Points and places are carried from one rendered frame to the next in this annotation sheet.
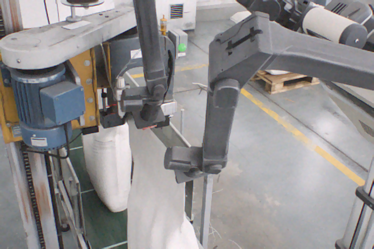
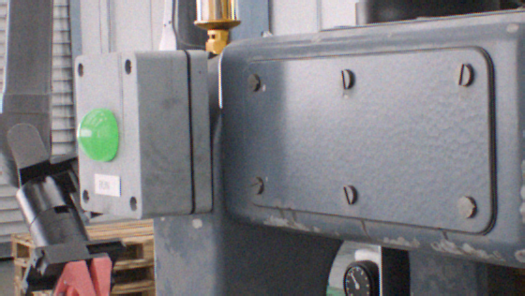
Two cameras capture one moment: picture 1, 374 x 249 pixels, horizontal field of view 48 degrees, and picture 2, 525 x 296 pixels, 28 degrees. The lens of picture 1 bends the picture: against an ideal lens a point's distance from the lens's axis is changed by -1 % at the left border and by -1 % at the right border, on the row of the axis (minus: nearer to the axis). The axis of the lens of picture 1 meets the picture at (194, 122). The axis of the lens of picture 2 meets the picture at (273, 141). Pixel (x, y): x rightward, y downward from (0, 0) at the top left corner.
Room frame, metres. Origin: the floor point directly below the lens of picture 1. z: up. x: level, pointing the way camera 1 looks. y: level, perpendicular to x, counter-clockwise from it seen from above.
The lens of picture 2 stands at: (2.11, 0.07, 1.31)
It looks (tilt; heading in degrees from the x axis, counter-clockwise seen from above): 3 degrees down; 173
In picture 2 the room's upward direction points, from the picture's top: 2 degrees counter-clockwise
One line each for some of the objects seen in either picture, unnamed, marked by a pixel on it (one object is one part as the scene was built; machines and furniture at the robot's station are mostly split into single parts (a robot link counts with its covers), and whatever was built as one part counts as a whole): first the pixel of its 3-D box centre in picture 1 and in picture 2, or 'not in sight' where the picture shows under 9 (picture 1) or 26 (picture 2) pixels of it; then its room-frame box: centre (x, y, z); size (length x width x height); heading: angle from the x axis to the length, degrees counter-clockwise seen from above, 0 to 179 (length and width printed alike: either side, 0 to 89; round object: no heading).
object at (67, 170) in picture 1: (57, 155); not in sight; (1.81, 0.70, 0.54); 1.05 x 0.02 x 0.41; 28
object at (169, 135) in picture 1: (153, 134); not in sight; (2.06, 0.23, 0.54); 1.05 x 0.02 x 0.41; 28
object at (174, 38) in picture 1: (177, 43); (142, 132); (1.50, 0.08, 1.29); 0.08 x 0.05 x 0.09; 28
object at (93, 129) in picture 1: (89, 128); not in sight; (1.33, 0.38, 1.01); 0.06 x 0.04 x 0.02; 118
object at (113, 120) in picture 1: (111, 116); not in sight; (1.36, 0.31, 1.04); 0.08 x 0.06 x 0.05; 118
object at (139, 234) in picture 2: not in sight; (126, 242); (-4.56, -0.01, 0.36); 1.20 x 0.82 x 0.14; 114
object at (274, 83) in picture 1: (291, 63); not in sight; (4.41, -1.04, 0.07); 1.20 x 0.82 x 0.14; 120
